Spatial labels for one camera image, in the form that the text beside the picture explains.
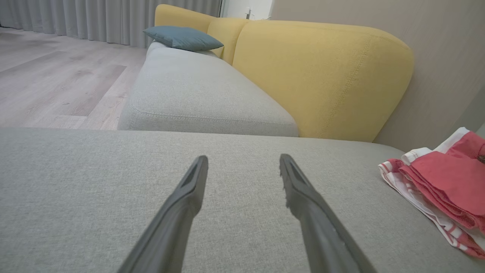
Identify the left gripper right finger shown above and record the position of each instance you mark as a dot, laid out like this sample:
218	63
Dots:
322	235

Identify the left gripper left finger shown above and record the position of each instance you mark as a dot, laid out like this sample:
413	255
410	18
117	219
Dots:
170	227

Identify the red jersey with number print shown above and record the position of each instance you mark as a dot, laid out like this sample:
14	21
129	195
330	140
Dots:
394	175

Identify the red shorts with white stripe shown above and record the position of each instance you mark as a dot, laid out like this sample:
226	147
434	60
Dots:
447	178

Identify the large grey sofa seat cushion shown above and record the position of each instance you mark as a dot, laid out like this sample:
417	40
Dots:
94	189

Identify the large yellow sofa backrest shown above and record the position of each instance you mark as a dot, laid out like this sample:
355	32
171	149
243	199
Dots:
322	76

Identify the blue-grey throw pillow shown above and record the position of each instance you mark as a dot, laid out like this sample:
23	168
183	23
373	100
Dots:
182	38

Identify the narrow yellow sofa backrest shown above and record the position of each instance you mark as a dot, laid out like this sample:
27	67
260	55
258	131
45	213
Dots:
227	38

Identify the grey pleated curtain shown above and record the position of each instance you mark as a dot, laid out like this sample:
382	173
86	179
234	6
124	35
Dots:
94	19

